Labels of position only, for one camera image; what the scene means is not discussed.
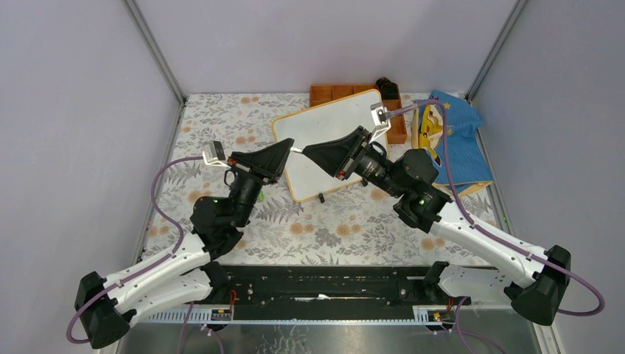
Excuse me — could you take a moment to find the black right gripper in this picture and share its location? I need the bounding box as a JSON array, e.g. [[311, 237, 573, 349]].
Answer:
[[302, 126, 406, 198]]

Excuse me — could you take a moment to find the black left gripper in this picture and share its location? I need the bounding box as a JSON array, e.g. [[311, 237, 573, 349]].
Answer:
[[226, 138, 292, 229]]

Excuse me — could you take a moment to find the yellow framed whiteboard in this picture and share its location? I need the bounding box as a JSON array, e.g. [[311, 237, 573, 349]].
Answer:
[[271, 89, 382, 202]]

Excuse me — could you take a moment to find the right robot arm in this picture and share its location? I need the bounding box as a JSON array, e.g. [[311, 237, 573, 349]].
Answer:
[[302, 127, 571, 325]]

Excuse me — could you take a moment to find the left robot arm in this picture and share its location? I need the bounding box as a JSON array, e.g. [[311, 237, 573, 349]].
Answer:
[[66, 139, 294, 349]]

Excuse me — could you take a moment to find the metal whiteboard stand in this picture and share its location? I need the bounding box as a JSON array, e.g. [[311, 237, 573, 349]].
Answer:
[[317, 179, 369, 204]]

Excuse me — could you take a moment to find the orange wooden compartment tray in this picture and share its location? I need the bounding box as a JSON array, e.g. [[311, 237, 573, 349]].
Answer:
[[309, 83, 408, 145]]

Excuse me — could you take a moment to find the floral table mat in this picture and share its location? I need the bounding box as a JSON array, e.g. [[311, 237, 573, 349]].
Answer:
[[142, 93, 483, 266]]

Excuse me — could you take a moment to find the black object in tray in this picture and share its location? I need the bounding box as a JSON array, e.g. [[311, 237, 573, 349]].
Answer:
[[375, 77, 399, 100]]

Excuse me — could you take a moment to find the blue yellow cartoon bag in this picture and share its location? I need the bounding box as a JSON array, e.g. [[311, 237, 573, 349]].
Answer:
[[411, 90, 494, 197]]

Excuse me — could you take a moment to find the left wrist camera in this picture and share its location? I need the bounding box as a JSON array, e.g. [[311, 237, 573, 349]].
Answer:
[[202, 140, 230, 168]]

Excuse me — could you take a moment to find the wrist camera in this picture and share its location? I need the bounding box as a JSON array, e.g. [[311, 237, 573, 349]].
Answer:
[[369, 103, 391, 142], [202, 140, 230, 168]]

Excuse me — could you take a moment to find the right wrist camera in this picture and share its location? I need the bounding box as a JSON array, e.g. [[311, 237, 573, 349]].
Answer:
[[369, 103, 391, 142]]

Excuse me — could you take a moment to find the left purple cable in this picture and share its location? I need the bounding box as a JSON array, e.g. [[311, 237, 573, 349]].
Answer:
[[66, 156, 206, 344]]

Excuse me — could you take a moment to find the purple cable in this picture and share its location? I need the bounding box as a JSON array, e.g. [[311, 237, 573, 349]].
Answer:
[[66, 156, 206, 344], [385, 99, 605, 317]]

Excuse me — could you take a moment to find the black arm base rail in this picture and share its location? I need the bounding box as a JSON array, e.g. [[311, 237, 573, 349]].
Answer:
[[198, 265, 460, 322]]

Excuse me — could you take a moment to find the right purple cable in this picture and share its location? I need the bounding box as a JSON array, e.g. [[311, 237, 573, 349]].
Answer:
[[385, 99, 605, 317]]

